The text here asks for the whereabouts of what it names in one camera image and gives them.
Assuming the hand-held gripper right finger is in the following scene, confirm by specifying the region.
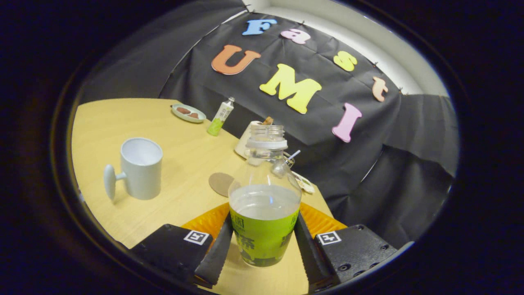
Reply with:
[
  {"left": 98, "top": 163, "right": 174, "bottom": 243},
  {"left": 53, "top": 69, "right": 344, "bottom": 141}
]
[{"left": 294, "top": 202, "right": 398, "bottom": 292}]

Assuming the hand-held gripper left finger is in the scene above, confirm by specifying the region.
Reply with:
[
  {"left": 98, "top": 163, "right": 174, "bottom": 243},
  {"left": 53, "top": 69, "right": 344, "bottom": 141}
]
[{"left": 131, "top": 202, "right": 234, "bottom": 289}]

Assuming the clear juice bottle green label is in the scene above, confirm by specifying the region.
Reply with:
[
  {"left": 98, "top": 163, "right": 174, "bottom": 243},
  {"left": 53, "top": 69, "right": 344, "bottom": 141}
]
[{"left": 228, "top": 125, "right": 303, "bottom": 268}]

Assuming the round brown coaster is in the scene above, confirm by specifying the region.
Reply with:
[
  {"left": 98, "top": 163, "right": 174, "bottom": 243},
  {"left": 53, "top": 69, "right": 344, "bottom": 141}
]
[{"left": 208, "top": 172, "right": 242, "bottom": 198}]

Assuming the white cup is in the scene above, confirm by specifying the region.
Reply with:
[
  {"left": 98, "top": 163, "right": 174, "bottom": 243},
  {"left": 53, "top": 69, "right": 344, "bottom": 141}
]
[{"left": 103, "top": 137, "right": 163, "bottom": 202}]

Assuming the small capped green tea bottle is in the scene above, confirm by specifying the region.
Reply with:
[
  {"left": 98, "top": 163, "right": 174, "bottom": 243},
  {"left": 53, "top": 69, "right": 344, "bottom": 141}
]
[{"left": 207, "top": 97, "right": 235, "bottom": 137}]

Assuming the white divided dish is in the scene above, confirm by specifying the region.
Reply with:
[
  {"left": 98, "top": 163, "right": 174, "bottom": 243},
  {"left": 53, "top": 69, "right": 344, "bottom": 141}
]
[{"left": 291, "top": 171, "right": 316, "bottom": 194}]

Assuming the black backdrop cloth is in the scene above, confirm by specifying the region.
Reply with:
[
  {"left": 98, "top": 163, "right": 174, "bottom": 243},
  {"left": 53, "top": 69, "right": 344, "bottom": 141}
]
[{"left": 78, "top": 0, "right": 459, "bottom": 250}]

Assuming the white toaster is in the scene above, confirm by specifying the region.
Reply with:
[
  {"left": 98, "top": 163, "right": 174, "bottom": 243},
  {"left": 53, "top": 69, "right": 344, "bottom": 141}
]
[{"left": 234, "top": 120, "right": 262, "bottom": 159}]

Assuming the pale green plate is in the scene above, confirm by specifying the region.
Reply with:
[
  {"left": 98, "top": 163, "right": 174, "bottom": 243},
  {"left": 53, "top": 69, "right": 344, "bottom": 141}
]
[{"left": 171, "top": 103, "right": 206, "bottom": 124}]

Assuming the wooden table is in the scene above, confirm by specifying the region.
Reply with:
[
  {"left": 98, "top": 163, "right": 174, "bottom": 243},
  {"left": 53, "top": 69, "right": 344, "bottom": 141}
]
[{"left": 70, "top": 98, "right": 334, "bottom": 295}]

